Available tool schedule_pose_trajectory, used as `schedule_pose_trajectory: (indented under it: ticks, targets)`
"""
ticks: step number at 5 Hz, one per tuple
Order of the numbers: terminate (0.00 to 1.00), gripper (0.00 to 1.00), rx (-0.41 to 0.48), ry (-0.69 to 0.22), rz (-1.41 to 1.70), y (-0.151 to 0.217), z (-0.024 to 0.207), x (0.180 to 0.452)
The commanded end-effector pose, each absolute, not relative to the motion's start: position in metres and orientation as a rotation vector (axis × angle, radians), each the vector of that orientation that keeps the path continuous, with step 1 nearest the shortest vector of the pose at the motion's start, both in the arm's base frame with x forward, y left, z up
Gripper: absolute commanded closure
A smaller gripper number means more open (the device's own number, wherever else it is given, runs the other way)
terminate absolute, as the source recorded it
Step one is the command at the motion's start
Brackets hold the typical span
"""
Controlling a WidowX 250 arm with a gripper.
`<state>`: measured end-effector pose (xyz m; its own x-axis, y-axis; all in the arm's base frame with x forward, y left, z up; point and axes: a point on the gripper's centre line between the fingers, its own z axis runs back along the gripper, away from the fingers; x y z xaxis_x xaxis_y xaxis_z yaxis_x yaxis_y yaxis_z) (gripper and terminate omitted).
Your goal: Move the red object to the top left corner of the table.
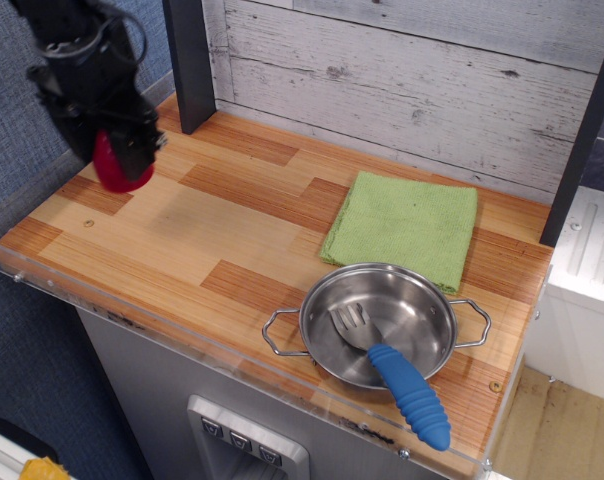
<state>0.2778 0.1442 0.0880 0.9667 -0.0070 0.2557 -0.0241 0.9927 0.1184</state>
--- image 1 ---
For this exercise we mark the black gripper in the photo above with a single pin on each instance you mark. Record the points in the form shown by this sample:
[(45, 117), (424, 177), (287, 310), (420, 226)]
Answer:
[(87, 81)]

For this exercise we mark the red toy strawberry food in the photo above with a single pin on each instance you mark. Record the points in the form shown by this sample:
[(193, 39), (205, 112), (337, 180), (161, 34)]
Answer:
[(109, 171)]

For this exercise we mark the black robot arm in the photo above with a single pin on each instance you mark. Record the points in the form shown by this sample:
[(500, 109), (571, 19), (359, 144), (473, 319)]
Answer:
[(70, 10)]

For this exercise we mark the clear acrylic table guard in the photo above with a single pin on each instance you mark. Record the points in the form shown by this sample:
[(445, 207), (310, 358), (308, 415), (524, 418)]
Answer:
[(195, 280)]

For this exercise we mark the grey toy cabinet front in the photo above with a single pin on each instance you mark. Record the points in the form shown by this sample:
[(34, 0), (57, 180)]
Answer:
[(153, 383)]

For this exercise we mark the silver dispenser button panel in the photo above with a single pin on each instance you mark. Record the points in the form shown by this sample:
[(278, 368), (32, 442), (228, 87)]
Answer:
[(234, 447)]

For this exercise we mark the green folded cloth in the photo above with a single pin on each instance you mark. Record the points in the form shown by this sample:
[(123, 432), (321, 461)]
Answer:
[(424, 227)]

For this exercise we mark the yellow object bottom left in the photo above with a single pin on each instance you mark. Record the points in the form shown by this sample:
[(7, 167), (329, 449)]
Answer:
[(43, 469)]

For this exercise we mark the stainless steel pot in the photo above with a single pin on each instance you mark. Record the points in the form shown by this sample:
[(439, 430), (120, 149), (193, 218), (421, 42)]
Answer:
[(412, 314)]

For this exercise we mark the white toy sink counter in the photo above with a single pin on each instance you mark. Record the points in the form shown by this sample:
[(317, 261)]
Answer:
[(565, 339)]

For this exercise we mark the dark grey left post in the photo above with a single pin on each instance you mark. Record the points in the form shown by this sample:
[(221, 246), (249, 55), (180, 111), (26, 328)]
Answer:
[(188, 45)]

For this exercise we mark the dark grey post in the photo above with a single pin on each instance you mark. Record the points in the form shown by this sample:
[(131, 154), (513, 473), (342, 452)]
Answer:
[(576, 164), (188, 45)]

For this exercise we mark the blue handled metal fork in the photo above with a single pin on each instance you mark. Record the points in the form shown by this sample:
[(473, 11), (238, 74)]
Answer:
[(417, 402)]

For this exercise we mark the dark grey right post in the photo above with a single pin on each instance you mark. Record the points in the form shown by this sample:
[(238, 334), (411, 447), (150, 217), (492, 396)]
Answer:
[(576, 164)]

